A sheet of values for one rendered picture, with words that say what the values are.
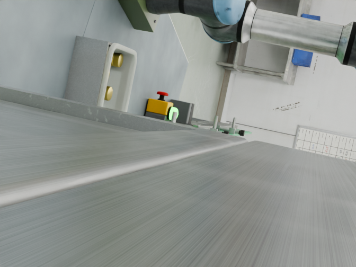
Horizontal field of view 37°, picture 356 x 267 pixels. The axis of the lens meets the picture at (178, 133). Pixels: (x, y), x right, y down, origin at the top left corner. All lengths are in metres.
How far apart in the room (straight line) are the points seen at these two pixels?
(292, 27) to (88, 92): 0.59
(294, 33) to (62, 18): 0.64
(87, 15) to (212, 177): 1.11
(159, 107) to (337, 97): 5.65
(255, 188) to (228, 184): 0.01
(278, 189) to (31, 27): 0.92
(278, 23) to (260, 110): 5.84
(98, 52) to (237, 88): 6.21
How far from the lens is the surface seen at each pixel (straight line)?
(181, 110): 2.03
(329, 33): 1.49
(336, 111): 7.29
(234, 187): 0.16
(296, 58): 6.70
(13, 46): 1.02
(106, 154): 0.17
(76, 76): 1.22
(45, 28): 1.11
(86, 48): 1.22
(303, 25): 1.49
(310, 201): 0.17
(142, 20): 1.48
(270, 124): 7.30
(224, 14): 1.38
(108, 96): 1.29
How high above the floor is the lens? 1.29
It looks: 14 degrees down
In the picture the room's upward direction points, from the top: 103 degrees clockwise
